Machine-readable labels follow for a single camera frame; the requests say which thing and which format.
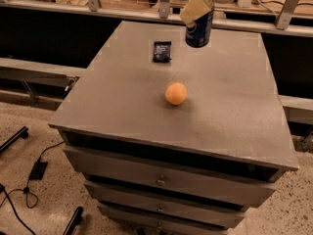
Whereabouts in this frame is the blue pepsi can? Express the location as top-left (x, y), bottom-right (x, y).
top-left (185, 10), bottom-right (214, 48)

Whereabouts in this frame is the dark blue rxbar wrapper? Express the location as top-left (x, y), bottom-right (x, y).
top-left (153, 41), bottom-right (171, 63)

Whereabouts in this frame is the orange fruit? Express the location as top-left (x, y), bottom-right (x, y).
top-left (165, 82), bottom-right (187, 106)

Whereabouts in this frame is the grey drawer cabinet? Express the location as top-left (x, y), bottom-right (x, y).
top-left (48, 20), bottom-right (300, 235)

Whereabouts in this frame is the top grey drawer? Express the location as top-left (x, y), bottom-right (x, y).
top-left (64, 146), bottom-right (275, 208)

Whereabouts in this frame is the grey drawer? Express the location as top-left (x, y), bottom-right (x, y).
top-left (64, 146), bottom-right (275, 208)
top-left (97, 202), bottom-right (229, 235)
top-left (83, 179), bottom-right (246, 229)

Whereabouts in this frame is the grey side bench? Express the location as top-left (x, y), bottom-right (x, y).
top-left (0, 58), bottom-right (87, 111)

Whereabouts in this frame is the middle grey drawer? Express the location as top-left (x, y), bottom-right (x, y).
top-left (83, 179), bottom-right (246, 229)

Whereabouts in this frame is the bottom grey drawer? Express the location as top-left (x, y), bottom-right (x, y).
top-left (97, 202), bottom-right (229, 235)

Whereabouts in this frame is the black bar on floor left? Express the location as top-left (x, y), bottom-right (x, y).
top-left (0, 126), bottom-right (28, 154)

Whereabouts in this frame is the black bar on floor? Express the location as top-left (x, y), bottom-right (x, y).
top-left (63, 207), bottom-right (83, 235)
top-left (0, 126), bottom-right (28, 154)

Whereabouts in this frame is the black power adapter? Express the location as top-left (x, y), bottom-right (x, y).
top-left (28, 162), bottom-right (48, 180)

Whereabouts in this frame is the black bar on floor bottom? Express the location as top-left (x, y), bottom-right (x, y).
top-left (63, 207), bottom-right (83, 235)

